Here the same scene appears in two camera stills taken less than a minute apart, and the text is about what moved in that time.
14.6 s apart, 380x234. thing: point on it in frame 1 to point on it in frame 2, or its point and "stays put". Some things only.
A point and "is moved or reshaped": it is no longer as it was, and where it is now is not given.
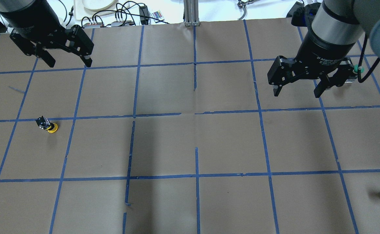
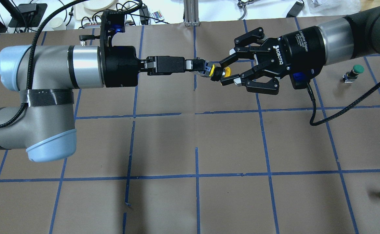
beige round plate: x=98 y=5 stays put
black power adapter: x=143 y=10 stays put
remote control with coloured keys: x=157 y=15 stays put
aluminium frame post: x=191 y=8 stays put
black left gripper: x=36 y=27 to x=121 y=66
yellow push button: x=43 y=123 is moved or reshaped
